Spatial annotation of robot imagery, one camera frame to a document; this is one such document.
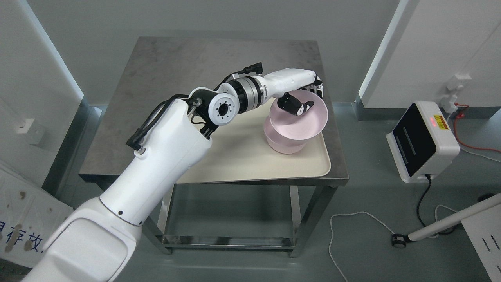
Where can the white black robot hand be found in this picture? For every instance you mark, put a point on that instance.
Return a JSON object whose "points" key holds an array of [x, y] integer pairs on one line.
{"points": [[291, 84]]}

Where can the pink bowl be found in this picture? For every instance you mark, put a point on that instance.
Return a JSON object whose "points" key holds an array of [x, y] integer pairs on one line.
{"points": [[285, 139], [305, 126]]}

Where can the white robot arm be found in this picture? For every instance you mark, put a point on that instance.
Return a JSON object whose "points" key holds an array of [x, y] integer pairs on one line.
{"points": [[97, 240]]}

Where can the beige plastic tray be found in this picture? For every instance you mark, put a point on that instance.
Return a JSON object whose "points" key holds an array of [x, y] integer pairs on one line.
{"points": [[240, 152]]}

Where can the stainless steel table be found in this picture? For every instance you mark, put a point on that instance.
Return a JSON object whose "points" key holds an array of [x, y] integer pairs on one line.
{"points": [[160, 67]]}

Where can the white black box device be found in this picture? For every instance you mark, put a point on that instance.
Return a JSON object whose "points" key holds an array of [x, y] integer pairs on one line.
{"points": [[422, 143]]}

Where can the white wheeled stand leg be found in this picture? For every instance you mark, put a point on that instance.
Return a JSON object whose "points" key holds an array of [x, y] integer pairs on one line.
{"points": [[400, 240]]}

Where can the white perforated panel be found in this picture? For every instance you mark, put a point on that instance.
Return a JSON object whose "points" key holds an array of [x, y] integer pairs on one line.
{"points": [[483, 230]]}

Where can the white sign board blue text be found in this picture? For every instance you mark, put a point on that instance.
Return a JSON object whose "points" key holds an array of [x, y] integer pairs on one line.
{"points": [[28, 217]]}

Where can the white wall socket plug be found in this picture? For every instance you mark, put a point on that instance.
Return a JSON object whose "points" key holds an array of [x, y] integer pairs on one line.
{"points": [[455, 85]]}

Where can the white wall switch box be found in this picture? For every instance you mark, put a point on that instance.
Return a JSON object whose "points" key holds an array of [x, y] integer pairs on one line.
{"points": [[32, 132]]}

